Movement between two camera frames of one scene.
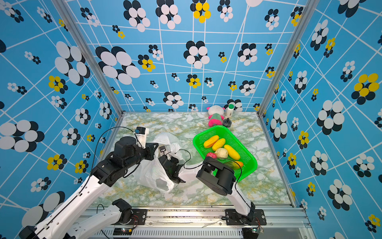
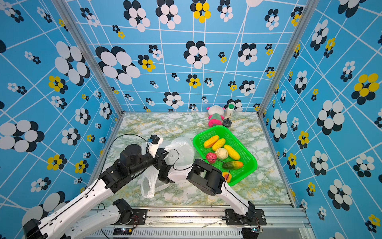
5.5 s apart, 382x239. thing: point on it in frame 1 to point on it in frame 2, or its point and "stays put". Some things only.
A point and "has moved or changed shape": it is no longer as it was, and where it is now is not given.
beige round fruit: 222,153 stays put
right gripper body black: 168,167 to 164,174
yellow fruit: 209,142 stays put
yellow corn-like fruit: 218,144 stays put
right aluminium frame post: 310,7 stays put
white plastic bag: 151,172 has moved or changed shape
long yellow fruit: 232,152 stays put
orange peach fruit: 235,166 has moved or changed shape
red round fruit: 212,155 stays put
